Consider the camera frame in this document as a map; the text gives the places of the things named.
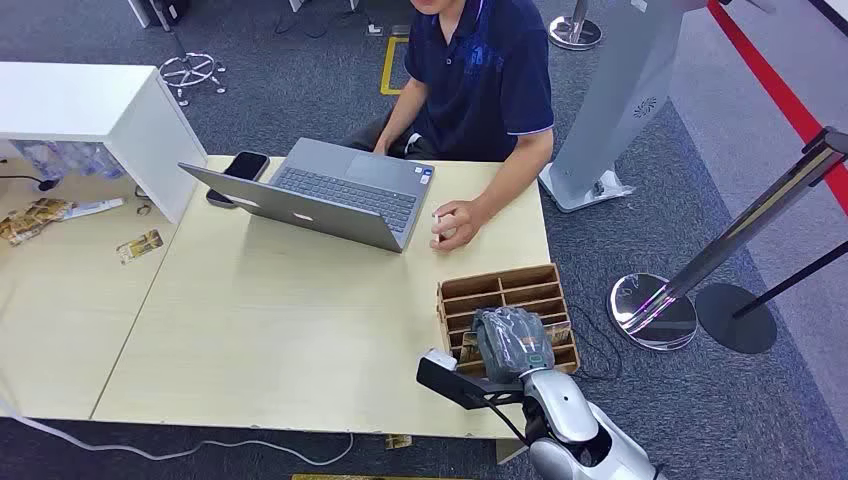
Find patterned card packs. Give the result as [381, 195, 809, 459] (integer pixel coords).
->
[0, 197, 75, 248]

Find white cable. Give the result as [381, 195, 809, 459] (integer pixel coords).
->
[0, 394, 356, 468]

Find chrome stanchion post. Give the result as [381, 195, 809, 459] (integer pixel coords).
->
[608, 125, 848, 353]

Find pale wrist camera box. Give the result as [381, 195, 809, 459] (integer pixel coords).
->
[422, 349, 460, 373]

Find clear plastic bags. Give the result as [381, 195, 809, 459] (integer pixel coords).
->
[13, 140, 127, 182]

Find black smartphone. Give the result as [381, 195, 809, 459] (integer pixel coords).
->
[205, 150, 272, 210]

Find red barrier belt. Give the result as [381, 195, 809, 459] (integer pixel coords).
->
[705, 0, 848, 217]

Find wooden card organizer box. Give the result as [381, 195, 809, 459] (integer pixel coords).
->
[435, 263, 582, 380]

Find white flat packet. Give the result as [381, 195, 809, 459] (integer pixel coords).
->
[62, 197, 127, 223]

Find thin black cable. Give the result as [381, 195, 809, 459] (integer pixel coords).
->
[566, 304, 625, 383]

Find black stanchion post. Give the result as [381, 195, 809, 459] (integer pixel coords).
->
[695, 239, 848, 356]

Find star-shaped chair base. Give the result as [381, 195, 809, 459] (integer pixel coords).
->
[149, 0, 228, 108]

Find chrome stanchion base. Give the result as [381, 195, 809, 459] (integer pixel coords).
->
[548, 0, 604, 52]

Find white kiosk stand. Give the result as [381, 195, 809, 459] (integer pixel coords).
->
[537, 0, 710, 215]

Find grey laptop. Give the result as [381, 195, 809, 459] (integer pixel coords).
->
[177, 137, 437, 254]

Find black cable with plug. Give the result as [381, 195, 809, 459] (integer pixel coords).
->
[0, 173, 61, 194]

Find black camera bracket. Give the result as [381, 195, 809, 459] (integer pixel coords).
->
[415, 357, 526, 411]

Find person's left hand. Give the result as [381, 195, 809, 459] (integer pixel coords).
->
[429, 198, 490, 254]

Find white cabinet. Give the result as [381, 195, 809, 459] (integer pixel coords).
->
[0, 61, 209, 225]

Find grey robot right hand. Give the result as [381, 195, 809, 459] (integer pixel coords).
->
[471, 307, 556, 385]

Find person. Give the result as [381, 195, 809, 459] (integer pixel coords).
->
[337, 0, 556, 254]

